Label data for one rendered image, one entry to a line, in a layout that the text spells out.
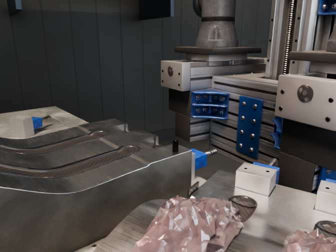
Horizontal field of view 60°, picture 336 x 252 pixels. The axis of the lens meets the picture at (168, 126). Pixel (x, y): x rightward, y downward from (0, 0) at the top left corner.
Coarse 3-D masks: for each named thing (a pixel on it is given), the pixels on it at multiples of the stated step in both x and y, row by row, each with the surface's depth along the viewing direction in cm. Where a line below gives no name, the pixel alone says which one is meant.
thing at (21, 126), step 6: (12, 120) 81; (18, 120) 80; (24, 120) 80; (30, 120) 82; (36, 120) 85; (42, 120) 90; (12, 126) 81; (18, 126) 81; (24, 126) 81; (30, 126) 83; (36, 126) 85; (12, 132) 82; (18, 132) 81; (24, 132) 81; (30, 132) 83
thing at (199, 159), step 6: (192, 150) 61; (198, 150) 61; (210, 150) 64; (216, 150) 64; (192, 156) 56; (198, 156) 58; (204, 156) 59; (192, 162) 57; (198, 162) 58; (204, 162) 60; (192, 168) 57; (198, 168) 59; (192, 174) 57
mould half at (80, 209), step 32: (96, 128) 60; (0, 160) 39; (32, 160) 45; (64, 160) 46; (128, 160) 45; (160, 160) 44; (0, 192) 31; (32, 192) 33; (64, 192) 35; (96, 192) 38; (128, 192) 42; (160, 192) 46; (0, 224) 31; (32, 224) 34; (64, 224) 36; (96, 224) 39
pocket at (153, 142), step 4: (156, 136) 55; (140, 140) 53; (144, 140) 54; (148, 140) 54; (152, 140) 55; (156, 140) 55; (148, 144) 54; (152, 144) 55; (156, 144) 55; (160, 144) 55
